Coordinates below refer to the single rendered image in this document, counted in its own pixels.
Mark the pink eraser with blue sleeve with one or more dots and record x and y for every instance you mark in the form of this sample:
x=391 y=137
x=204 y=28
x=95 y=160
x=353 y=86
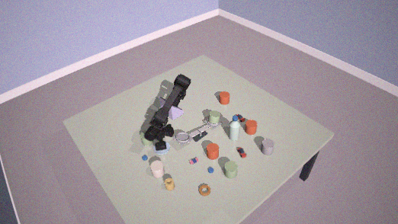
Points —
x=193 y=161

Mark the white bottle with blue cap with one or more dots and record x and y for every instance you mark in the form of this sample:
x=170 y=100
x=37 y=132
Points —
x=234 y=128

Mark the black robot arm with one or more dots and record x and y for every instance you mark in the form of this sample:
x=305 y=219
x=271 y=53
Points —
x=181 y=84

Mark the small red toy car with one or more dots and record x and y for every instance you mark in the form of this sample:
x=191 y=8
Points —
x=241 y=118
x=242 y=153

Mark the pale pink cylinder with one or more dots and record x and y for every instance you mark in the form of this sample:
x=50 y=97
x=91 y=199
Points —
x=157 y=169

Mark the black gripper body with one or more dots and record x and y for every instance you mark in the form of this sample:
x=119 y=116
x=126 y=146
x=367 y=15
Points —
x=161 y=145

